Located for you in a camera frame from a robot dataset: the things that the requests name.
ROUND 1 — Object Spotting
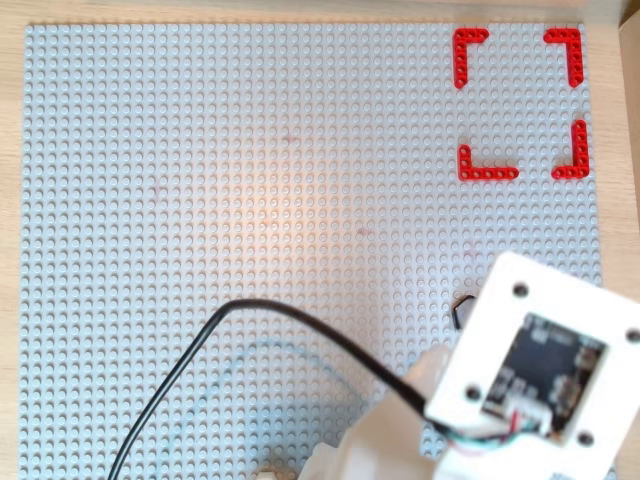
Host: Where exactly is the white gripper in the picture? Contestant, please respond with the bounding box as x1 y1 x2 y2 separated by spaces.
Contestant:
404 344 464 401

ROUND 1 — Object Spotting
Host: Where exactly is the black hexagonal Lego piece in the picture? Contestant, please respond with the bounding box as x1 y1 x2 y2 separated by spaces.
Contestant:
450 293 477 332

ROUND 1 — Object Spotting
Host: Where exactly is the red L-shaped Lego beam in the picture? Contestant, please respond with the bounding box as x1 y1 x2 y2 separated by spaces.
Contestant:
453 27 491 91
457 144 521 183
543 27 585 90
550 119 590 182

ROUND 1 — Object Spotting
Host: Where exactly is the wide brown cardboard box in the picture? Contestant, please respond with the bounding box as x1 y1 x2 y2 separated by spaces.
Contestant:
618 24 640 321

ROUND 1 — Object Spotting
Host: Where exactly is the grey Lego baseplate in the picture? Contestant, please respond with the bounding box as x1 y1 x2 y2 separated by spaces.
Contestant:
18 22 607 480

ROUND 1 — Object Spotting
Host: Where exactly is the plain tan cardboard panel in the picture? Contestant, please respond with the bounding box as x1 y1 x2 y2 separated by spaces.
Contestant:
0 0 591 11

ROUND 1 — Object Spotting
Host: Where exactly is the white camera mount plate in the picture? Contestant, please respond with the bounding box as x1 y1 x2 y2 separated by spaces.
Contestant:
424 251 640 450

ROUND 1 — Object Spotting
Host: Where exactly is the black camera cable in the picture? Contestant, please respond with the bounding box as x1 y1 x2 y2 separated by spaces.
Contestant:
106 298 451 480

